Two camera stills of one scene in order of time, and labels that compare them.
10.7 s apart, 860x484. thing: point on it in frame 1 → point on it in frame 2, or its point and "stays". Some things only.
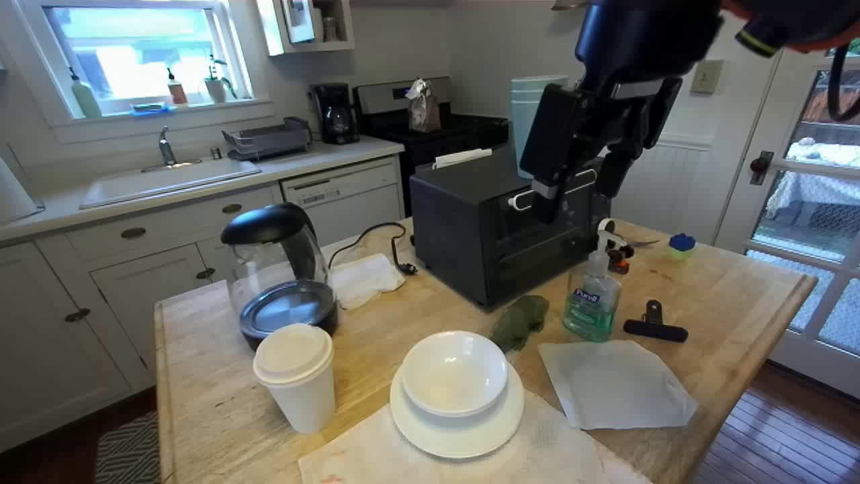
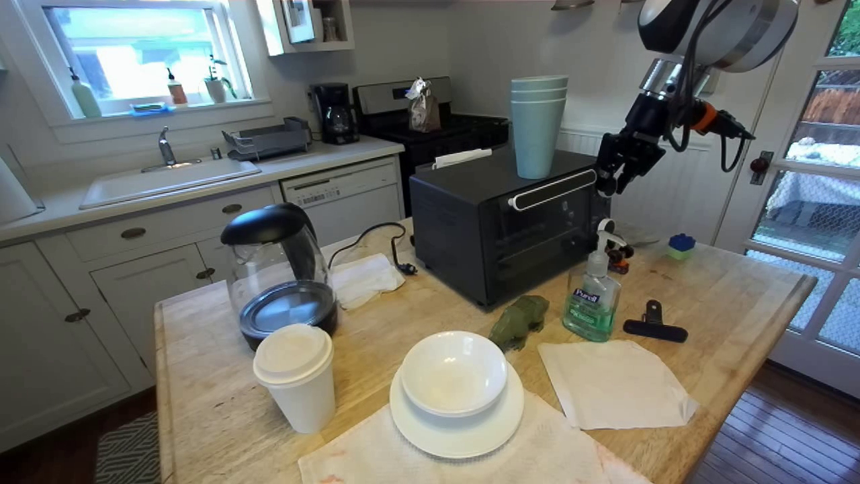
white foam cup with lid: [297, 363] stays
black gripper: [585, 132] → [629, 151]
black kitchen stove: [385, 120] stays
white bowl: [453, 375] stays
